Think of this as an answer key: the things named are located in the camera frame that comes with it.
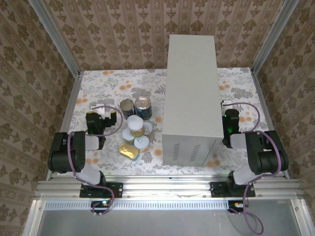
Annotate orange can with white lid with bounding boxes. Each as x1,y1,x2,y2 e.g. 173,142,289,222
126,115,146,137

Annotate grey metal cabinet counter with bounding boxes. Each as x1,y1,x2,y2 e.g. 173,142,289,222
162,34,224,167

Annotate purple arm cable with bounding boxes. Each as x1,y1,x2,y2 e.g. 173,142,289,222
66,104,124,217
231,102,284,234

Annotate small orange fruit label can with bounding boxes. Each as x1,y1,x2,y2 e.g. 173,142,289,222
144,122,155,138

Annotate tall dark navy can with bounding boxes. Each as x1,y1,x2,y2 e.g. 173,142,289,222
120,99,136,120

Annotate tall blue food can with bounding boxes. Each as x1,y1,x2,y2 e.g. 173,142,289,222
134,96,153,121

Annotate small yellow pineapple can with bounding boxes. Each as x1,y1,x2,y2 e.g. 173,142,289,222
133,136,151,153

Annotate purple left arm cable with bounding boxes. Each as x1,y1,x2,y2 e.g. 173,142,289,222
66,104,124,217

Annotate grey metal lower shelf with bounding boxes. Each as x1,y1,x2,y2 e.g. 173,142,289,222
23,199,315,236

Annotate gold rectangular sardine tin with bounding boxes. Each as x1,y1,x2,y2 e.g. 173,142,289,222
118,143,140,162

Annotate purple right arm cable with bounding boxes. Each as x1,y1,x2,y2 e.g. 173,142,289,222
231,102,284,234

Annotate slotted grey cable duct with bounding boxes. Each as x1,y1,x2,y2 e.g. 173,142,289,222
44,200,247,211

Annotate aluminium frame post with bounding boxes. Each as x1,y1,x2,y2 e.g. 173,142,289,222
28,0,81,77
251,0,300,73

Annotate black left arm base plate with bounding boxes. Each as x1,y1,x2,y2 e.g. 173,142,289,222
79,182,124,199

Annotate small electronics board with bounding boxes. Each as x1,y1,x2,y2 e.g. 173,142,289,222
227,200,248,213
91,200,111,213

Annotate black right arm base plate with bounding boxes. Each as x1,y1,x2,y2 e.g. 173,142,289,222
210,181,256,198

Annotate small green label can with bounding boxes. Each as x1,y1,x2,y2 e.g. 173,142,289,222
122,128,135,143

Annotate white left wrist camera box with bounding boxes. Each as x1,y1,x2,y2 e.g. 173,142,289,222
91,103,111,118

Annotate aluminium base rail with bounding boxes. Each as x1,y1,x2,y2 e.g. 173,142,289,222
34,176,305,200

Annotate floral tablecloth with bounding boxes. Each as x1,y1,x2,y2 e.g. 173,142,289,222
58,68,287,177

